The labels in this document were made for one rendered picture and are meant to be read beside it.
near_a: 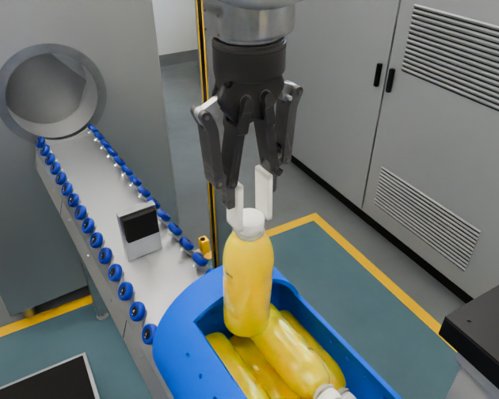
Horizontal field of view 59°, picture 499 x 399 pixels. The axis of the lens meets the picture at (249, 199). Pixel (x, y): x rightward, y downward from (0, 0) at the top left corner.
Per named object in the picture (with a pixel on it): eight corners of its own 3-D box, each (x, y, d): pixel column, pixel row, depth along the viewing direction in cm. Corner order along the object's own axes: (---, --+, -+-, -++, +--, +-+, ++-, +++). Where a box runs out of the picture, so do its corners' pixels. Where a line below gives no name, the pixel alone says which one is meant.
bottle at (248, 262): (248, 294, 74) (250, 205, 63) (278, 320, 70) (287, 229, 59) (215, 317, 70) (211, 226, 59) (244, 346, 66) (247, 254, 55)
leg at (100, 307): (106, 309, 226) (78, 211, 189) (110, 317, 222) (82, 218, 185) (95, 314, 223) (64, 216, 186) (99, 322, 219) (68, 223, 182)
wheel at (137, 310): (141, 298, 105) (134, 297, 103) (149, 310, 102) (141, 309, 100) (132, 313, 105) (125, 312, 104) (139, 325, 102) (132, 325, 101)
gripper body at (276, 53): (262, 19, 49) (260, 99, 54) (193, 32, 45) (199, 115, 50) (306, 36, 44) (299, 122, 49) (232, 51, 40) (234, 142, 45)
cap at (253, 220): (249, 216, 61) (250, 206, 60) (269, 229, 59) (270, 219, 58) (228, 228, 59) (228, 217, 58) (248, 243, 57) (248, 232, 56)
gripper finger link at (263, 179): (254, 165, 56) (259, 164, 56) (255, 210, 60) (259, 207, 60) (268, 176, 54) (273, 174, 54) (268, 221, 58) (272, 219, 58)
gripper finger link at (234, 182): (257, 97, 46) (245, 98, 45) (240, 191, 52) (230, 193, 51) (236, 86, 49) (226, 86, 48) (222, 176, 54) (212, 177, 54)
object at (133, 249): (158, 243, 127) (151, 199, 118) (165, 251, 125) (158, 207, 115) (125, 256, 123) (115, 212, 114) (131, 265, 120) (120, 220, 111)
